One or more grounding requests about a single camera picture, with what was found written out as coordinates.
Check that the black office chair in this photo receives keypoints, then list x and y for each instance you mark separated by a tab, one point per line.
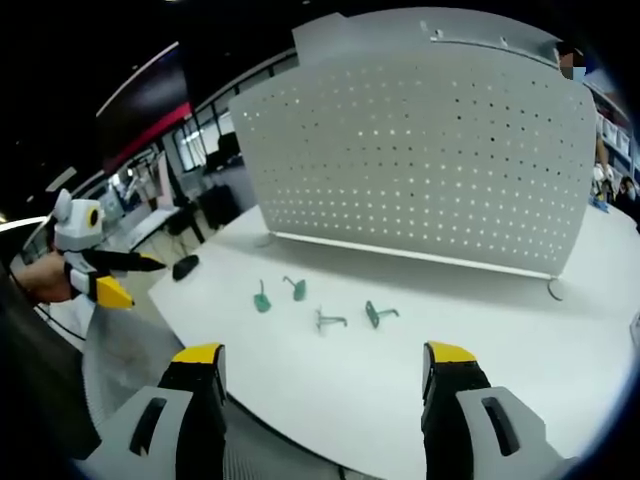
216	205

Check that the white perforated mounting plate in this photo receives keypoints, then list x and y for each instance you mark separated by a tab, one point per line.
415	150

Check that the person's left hand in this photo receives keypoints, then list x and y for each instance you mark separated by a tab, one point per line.
47	282

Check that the grey metal hook assembly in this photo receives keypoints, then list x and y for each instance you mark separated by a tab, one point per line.
330	319

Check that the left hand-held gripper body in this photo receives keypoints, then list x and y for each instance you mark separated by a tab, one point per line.
75	225

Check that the person's dark clothing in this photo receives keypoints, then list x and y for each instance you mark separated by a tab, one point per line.
40	380

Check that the green hook assembly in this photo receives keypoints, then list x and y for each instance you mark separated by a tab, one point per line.
299	291
262	301
372	314

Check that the black computer mouse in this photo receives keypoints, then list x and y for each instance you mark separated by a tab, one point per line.
184	267

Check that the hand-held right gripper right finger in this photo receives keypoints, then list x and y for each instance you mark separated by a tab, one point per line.
470	425

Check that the storage shelf with white packets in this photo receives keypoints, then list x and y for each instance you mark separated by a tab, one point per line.
617	130

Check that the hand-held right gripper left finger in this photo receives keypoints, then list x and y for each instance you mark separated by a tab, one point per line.
165	430

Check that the black monitor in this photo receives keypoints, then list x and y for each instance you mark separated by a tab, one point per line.
229	146

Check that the white background desk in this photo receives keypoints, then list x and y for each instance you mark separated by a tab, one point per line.
152	225

